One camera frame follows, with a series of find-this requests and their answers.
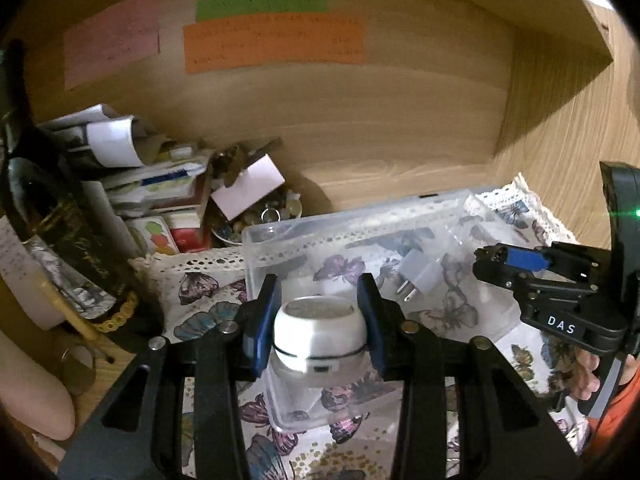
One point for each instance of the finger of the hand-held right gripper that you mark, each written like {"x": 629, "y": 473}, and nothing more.
{"x": 525, "y": 259}

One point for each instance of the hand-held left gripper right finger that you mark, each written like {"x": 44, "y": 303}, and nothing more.
{"x": 372, "y": 327}

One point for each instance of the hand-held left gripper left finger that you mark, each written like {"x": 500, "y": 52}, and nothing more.
{"x": 262, "y": 327}

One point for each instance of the white round device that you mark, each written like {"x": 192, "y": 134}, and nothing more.
{"x": 317, "y": 335}

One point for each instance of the clear plastic container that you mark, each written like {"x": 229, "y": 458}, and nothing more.
{"x": 350, "y": 240}

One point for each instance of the person's right forearm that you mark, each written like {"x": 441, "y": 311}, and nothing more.
{"x": 622, "y": 410}

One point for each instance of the person's right hand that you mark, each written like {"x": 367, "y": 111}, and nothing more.
{"x": 586, "y": 375}

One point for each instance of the grey power adapter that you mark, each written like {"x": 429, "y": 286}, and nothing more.
{"x": 422, "y": 270}

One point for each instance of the butterfly printed lace cloth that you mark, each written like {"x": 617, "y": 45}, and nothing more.
{"x": 200, "y": 280}

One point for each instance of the red box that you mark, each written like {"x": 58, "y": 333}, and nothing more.
{"x": 189, "y": 232}

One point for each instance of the bowl of small trinkets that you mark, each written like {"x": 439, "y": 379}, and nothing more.
{"x": 280, "y": 207}

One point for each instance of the pale pink notepad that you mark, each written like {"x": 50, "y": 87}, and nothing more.
{"x": 247, "y": 185}

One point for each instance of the pile of papers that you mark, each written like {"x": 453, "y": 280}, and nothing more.
{"x": 150, "y": 185}

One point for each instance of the wooden stick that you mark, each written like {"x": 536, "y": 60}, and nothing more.
{"x": 70, "y": 315}

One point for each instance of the wooden cabinet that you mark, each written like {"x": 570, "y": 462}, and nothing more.
{"x": 400, "y": 110}

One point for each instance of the dark wine bottle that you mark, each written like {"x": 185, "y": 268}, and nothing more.
{"x": 55, "y": 220}

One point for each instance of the white rolled paper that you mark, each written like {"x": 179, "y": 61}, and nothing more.
{"x": 112, "y": 142}

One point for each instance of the pale pink rounded object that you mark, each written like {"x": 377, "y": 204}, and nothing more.
{"x": 30, "y": 390}

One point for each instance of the white handwritten paper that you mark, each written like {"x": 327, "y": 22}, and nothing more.
{"x": 20, "y": 270}

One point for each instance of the orange paper note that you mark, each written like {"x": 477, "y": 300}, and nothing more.
{"x": 272, "y": 45}

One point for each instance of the pink paper note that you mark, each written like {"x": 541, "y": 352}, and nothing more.
{"x": 110, "y": 45}

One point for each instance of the green paper note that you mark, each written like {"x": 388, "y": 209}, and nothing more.
{"x": 260, "y": 6}

